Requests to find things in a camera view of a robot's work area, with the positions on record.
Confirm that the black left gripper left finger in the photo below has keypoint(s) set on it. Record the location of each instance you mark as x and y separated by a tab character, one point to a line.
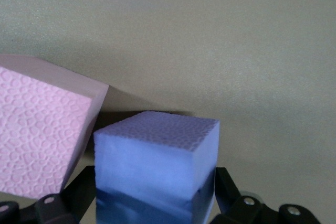
52	211

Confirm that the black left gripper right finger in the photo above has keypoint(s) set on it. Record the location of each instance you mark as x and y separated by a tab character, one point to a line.
249	213

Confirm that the pink foam cube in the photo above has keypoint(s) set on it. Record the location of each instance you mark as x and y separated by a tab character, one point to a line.
39	129

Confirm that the purple foam cube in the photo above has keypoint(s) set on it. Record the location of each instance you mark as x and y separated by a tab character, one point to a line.
157	155

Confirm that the brown table cover sheet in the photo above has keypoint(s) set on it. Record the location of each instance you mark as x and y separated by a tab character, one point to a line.
210	37

